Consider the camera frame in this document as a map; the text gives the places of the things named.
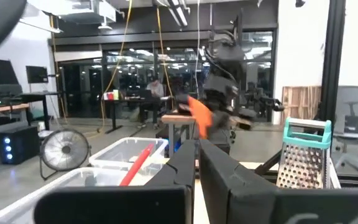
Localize black aluminium table frame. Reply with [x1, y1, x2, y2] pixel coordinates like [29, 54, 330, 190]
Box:
[255, 0, 358, 190]

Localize black laptop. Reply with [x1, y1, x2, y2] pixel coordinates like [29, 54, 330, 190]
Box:
[137, 89, 154, 100]

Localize person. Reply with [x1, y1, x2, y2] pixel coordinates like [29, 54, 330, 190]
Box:
[140, 77, 167, 128]

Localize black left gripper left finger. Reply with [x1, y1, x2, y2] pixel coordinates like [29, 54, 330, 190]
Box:
[34, 139, 195, 224]

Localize pink and yellow boxes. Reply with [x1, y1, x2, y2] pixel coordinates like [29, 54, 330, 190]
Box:
[103, 90, 120, 101]

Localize orange silicone spatula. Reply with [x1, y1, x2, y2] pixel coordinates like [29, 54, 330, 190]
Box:
[187, 95, 214, 140]

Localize teal steel box grater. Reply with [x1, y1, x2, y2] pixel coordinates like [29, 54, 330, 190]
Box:
[275, 117, 333, 190]

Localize clear plastic bin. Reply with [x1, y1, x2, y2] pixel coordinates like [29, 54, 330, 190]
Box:
[0, 167, 167, 224]
[88, 136, 170, 175]

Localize black computer tower blue lights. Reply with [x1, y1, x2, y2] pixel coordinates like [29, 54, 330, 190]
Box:
[0, 126, 40, 165]

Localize red spoon with metal shaft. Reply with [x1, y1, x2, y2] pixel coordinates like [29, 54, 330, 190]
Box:
[119, 142, 155, 187]

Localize black wall screen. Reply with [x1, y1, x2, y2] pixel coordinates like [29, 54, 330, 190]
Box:
[25, 65, 49, 84]

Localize wooden top desk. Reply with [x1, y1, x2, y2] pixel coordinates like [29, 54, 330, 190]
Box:
[0, 102, 30, 125]

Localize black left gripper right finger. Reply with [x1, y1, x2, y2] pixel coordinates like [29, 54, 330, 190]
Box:
[199, 139, 358, 224]

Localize wooden bench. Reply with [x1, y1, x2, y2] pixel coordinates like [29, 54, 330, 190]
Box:
[161, 112, 197, 156]

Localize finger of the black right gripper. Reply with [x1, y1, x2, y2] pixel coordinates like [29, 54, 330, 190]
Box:
[175, 94, 195, 115]
[211, 104, 231, 125]

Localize ceiling light fixture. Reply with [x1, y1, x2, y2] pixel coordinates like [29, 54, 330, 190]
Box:
[166, 0, 189, 27]

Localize black floor fan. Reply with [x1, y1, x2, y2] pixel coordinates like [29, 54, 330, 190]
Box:
[39, 129, 91, 180]

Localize white hanging cable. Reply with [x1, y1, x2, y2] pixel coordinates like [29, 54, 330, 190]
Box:
[196, 0, 201, 97]

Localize black office desk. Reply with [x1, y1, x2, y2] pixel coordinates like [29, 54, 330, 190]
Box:
[104, 96, 173, 131]

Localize white ceiling duct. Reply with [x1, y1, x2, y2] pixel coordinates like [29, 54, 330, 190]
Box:
[26, 0, 117, 26]

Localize yellow hanging cable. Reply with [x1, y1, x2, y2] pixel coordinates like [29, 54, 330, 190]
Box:
[99, 0, 133, 131]
[156, 6, 175, 110]

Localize grey office chair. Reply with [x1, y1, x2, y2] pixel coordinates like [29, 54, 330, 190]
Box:
[331, 85, 358, 175]

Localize wooden pallet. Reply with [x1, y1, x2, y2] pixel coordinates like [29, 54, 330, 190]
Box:
[280, 85, 323, 121]

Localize black desk monitor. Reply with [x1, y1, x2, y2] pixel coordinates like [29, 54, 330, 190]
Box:
[0, 58, 20, 94]

